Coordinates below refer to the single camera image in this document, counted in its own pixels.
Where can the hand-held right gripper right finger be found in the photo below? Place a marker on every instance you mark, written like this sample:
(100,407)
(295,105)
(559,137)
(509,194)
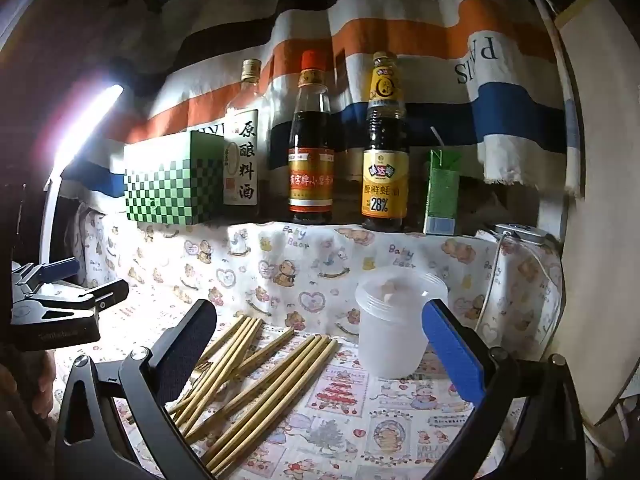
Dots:
(450,350)

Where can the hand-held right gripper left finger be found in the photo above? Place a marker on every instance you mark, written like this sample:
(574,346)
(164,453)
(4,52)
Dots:
(187,345)

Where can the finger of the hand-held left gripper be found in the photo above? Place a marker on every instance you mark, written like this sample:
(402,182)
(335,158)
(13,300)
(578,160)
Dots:
(112,292)
(57,270)

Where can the translucent plastic cup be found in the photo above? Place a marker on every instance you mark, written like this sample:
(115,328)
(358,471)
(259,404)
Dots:
(390,330)

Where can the pile of bamboo chopsticks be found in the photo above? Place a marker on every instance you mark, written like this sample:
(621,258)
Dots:
(280,365)

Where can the person's left hand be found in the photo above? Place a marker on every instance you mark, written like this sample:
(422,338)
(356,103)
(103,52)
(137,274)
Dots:
(30,385)

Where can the green checkered box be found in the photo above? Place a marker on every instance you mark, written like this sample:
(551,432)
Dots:
(170,185)

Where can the white power strip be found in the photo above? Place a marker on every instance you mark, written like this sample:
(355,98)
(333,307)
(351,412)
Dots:
(520,232)

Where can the bear printed cloth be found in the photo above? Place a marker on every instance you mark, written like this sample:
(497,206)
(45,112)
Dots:
(310,260)

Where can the bright LED light bar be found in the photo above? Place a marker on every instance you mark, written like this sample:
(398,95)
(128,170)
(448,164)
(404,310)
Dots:
(90,120)

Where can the green drink carton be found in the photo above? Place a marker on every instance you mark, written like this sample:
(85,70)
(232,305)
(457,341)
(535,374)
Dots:
(440,195)

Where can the dark sauce bottle yellow label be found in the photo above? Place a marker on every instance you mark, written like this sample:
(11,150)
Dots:
(384,190)

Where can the clear cooking wine bottle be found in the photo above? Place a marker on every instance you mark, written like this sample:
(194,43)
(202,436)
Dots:
(242,160)

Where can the round beige board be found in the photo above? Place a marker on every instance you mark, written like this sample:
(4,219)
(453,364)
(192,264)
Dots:
(605,210)

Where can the dark vinegar bottle red cap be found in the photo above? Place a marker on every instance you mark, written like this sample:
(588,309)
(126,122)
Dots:
(310,175)

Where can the striped white orange blue blanket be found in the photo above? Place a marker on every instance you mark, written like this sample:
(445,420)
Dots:
(400,35)

